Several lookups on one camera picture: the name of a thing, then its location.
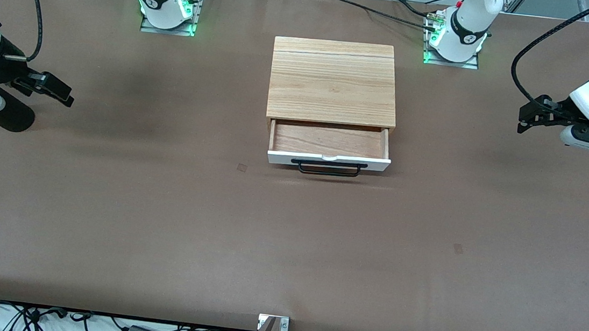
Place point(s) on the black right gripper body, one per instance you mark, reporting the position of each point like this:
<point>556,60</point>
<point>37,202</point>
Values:
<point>3,63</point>

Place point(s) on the white-fronted wooden drawer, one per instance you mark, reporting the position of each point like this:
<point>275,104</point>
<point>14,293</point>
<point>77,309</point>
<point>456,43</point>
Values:
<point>329,143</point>

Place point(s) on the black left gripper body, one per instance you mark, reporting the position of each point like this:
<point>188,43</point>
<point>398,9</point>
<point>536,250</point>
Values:
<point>557,112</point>

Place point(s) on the small brown tape patch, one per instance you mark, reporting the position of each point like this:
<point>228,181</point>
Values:
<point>242,167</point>

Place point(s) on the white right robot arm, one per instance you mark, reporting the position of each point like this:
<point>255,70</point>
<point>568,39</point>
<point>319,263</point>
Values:
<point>164,1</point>

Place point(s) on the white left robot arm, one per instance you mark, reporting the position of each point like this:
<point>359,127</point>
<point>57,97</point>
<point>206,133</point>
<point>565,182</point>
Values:
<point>463,36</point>

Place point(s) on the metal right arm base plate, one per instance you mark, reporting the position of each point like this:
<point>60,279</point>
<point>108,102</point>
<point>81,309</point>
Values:
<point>148,27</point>

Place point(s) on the light wooden drawer cabinet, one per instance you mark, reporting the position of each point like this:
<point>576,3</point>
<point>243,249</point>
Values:
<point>333,80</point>

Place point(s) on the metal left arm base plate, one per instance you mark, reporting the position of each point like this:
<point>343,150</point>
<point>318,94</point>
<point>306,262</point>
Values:
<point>471,64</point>

